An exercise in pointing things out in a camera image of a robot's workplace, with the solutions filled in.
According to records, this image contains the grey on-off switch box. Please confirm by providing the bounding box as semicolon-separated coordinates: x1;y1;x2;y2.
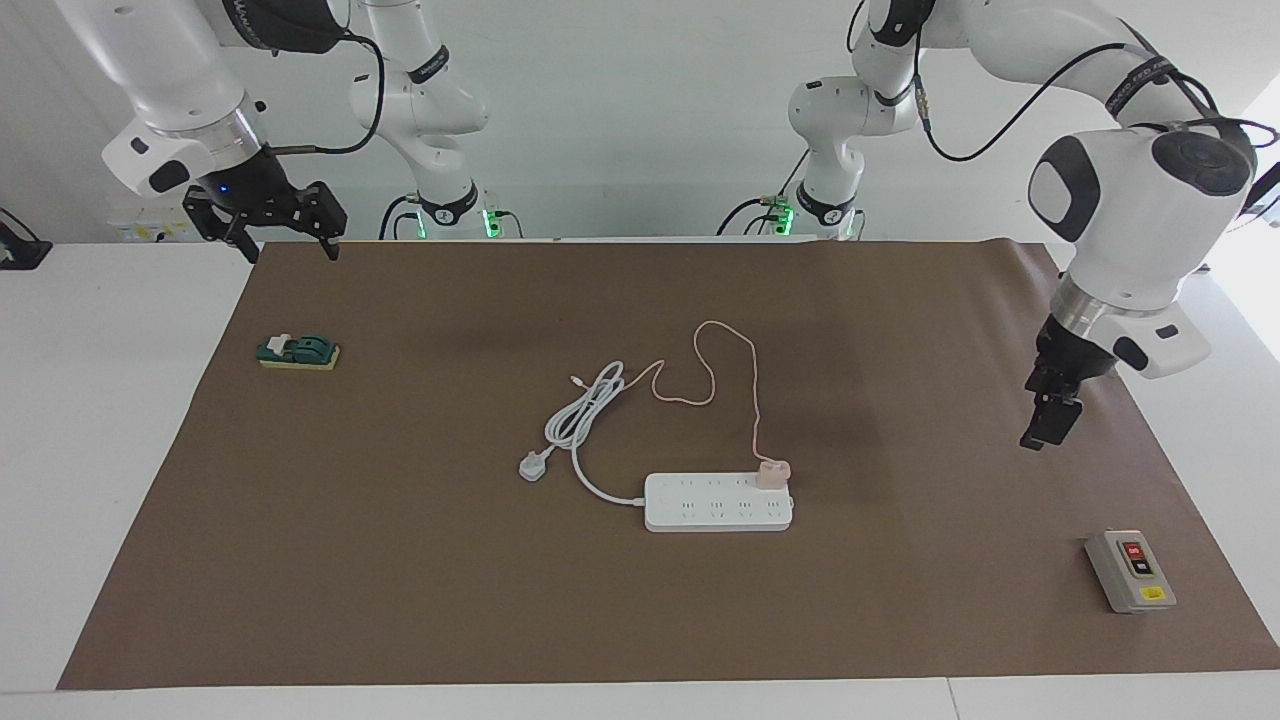
1085;529;1178;614

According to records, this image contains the pink charging cable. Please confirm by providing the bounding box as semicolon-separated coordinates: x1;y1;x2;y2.
570;321;765;464

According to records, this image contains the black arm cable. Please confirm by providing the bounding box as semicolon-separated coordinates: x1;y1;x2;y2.
848;0;1259;163
262;28;387;157

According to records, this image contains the white wall outlet box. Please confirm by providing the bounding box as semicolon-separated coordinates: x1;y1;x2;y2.
108;195;206;244

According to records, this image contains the white power strip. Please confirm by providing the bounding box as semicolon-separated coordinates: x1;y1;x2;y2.
643;472;796;533

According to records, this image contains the black base cable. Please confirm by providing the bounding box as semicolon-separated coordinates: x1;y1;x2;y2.
716;150;813;239
378;193;417;241

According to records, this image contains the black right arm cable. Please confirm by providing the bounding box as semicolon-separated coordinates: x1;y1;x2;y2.
262;28;387;157

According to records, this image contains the black bracket on table edge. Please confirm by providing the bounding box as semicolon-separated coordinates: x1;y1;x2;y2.
0;207;53;271

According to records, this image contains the brown table mat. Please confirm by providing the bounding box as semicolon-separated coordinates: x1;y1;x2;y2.
57;240;1280;691

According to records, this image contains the green knife switch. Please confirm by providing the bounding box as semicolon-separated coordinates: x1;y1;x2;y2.
256;334;342;372

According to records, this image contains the black angled stand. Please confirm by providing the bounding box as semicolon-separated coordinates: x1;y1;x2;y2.
1238;162;1280;236

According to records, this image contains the white power cord with plug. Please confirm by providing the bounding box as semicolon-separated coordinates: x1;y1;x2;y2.
518;361;649;505

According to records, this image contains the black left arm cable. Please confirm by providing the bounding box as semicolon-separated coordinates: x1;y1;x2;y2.
848;0;1259;163

